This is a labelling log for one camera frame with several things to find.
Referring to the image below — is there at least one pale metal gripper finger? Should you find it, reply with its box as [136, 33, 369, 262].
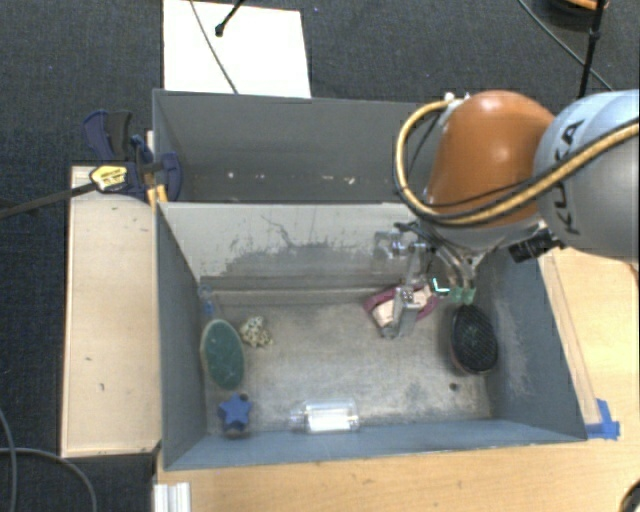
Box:
[397, 286, 420, 338]
[380, 298, 402, 340]

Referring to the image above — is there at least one black oval mesh brush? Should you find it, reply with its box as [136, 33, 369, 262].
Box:
[446, 303, 500, 377]

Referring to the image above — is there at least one grey metal bin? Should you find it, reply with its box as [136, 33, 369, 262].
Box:
[151, 88, 589, 472]

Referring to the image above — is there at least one clear plastic bottle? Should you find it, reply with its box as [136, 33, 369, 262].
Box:
[288, 398, 361, 435]

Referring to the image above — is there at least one yellow spotted toy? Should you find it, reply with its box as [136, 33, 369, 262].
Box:
[238, 315, 274, 350]

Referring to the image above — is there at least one dark green oval sponge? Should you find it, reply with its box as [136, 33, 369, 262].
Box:
[199, 318, 246, 392]

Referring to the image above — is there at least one blue star toy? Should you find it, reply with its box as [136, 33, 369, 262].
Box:
[216, 392, 253, 439]

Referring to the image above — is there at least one pale wood board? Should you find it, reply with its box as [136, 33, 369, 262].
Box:
[59, 164, 164, 459]

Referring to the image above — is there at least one black cylinder on white bracket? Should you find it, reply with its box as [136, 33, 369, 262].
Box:
[507, 228, 564, 265]

